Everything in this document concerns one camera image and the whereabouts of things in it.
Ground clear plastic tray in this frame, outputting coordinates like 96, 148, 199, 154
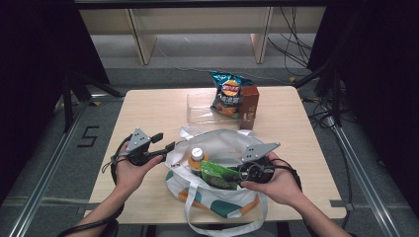
186, 92, 257, 125

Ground beige wooden bench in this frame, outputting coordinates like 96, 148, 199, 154
78, 6, 327, 66

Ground black floor cables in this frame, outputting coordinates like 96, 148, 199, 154
302, 95, 334, 130

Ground blue chip bag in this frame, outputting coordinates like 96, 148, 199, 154
209, 70, 255, 120

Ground black metal stand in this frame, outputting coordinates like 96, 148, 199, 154
293, 62, 344, 127

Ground black chair armrest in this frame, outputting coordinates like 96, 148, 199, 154
98, 219, 121, 237

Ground orange juice bottle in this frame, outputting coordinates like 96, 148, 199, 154
187, 147, 210, 174

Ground bundle of black cables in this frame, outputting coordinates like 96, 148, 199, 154
266, 6, 314, 77

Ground silver metal rail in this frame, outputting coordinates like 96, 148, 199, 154
325, 117, 401, 237
8, 95, 97, 237

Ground left hand-held gripper cable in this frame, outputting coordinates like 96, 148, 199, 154
57, 134, 132, 237

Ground brown carton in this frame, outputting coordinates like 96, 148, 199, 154
238, 84, 261, 130

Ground right hand-held gripper cable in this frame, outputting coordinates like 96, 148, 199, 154
272, 157, 304, 193

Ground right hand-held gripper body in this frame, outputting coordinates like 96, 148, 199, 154
237, 141, 282, 185

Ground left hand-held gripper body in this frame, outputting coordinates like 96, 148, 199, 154
126, 127, 164, 167

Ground person's right hand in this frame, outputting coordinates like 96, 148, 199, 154
240, 151, 302, 208

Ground white tote bag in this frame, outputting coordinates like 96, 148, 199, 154
164, 126, 270, 237

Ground person's left hand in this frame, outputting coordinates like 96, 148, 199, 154
115, 142, 163, 196

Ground black curtain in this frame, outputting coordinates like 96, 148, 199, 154
307, 0, 419, 218
0, 0, 110, 205

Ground green snack packet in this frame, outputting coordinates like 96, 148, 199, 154
200, 160, 243, 191

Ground hand-held gripper cable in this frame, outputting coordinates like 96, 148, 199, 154
272, 157, 304, 193
57, 134, 132, 237

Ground black tripod stand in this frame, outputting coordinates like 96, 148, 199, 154
62, 70, 126, 132

